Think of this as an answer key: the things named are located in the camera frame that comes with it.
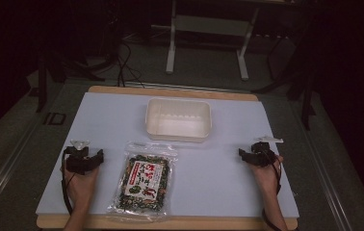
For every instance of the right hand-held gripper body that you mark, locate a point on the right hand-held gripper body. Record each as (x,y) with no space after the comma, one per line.
(262,154)

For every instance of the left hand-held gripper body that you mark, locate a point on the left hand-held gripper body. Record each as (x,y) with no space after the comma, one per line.
(75,160)

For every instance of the clear green snack packet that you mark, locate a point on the clear green snack packet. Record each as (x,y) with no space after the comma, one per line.
(144,181)

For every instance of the white plastic container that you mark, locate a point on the white plastic container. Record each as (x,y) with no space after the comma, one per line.
(178,123)

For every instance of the person's right hand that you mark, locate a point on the person's right hand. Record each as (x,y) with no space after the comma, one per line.
(266,178)

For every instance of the person's left hand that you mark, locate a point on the person's left hand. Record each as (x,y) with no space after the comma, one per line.
(82,186)

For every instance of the white table mat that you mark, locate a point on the white table mat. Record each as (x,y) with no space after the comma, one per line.
(218,179)

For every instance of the black tripod stand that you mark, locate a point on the black tripod stand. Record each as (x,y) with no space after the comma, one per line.
(305,96)

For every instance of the black stand with legs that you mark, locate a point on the black stand with legs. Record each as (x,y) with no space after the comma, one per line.
(43,83)

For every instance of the white metal stand frame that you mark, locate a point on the white metal stand frame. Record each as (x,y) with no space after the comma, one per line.
(242,61)

